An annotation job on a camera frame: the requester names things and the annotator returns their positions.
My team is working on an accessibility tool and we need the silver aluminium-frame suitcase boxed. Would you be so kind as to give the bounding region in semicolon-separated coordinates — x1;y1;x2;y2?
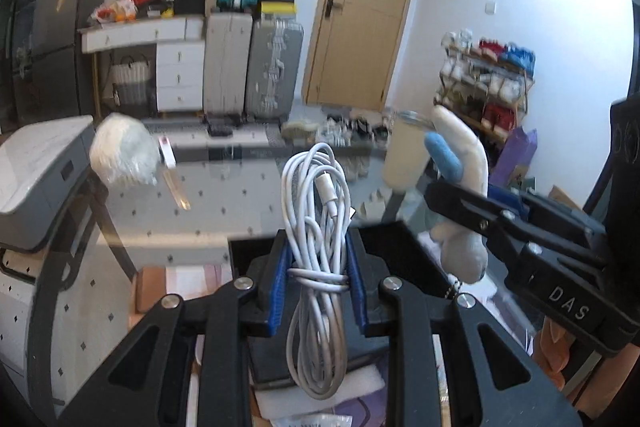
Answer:
244;19;305;124

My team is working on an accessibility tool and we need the person's right forearm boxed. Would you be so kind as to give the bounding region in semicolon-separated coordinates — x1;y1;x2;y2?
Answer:
570;342;640;414

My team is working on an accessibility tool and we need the beige tumbler cup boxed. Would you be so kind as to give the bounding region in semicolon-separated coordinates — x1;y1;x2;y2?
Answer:
383;117;434;194

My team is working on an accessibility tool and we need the grey marble-top side table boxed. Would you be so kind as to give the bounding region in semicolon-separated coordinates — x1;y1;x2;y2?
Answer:
0;116;132;293

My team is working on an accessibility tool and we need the wooden door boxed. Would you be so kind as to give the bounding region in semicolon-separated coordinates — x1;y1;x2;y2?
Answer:
302;0;424;112

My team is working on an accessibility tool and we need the white woven laundry basket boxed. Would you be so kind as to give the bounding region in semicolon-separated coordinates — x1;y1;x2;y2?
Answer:
108;56;156;118

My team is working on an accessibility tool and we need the white desk with drawers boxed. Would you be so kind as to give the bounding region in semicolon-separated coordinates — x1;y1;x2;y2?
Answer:
80;14;207;114

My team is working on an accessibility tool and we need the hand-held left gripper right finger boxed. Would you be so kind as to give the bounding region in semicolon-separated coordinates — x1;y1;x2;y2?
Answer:
344;226;583;427

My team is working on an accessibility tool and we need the wooden shoe rack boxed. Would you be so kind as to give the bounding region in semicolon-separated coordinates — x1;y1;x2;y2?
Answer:
433;38;536;144

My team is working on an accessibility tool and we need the dark glass cabinet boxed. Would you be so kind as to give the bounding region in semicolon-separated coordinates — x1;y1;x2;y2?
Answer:
0;0;42;134

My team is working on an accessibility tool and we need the dark grey refrigerator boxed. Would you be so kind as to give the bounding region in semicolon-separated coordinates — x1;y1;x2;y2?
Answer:
29;0;112;124

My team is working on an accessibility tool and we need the plain black box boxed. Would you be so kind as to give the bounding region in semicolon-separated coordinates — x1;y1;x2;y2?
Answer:
172;0;207;16

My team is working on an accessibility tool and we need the purple shopping bag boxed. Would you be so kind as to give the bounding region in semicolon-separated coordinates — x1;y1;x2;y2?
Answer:
489;127;539;190

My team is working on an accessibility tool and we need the small white tag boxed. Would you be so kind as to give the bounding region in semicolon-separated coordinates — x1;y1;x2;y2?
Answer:
158;137;177;168

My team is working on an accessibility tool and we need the black storage box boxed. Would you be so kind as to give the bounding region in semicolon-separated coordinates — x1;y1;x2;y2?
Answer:
227;221;451;390

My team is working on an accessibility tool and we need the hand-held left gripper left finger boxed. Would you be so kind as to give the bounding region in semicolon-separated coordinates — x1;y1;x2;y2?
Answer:
57;229;297;427

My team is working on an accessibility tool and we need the light grey suitcase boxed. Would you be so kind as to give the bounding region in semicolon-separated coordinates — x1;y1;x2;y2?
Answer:
203;10;254;118

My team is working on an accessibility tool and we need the yellow black box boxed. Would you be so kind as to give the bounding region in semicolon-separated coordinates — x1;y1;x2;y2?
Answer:
257;1;299;22

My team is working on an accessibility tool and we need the white blue plush keychain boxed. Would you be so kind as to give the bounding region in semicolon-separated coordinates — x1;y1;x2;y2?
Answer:
397;106;490;303

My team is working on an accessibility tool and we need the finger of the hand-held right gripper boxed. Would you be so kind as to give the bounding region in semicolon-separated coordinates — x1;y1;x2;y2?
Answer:
425;181;606;270
487;186;608;253

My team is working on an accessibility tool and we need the person's right hand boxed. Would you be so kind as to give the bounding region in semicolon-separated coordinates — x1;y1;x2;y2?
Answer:
532;317;572;390

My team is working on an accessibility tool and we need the white charging cable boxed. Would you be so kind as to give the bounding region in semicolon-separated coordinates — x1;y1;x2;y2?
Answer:
281;143;357;403

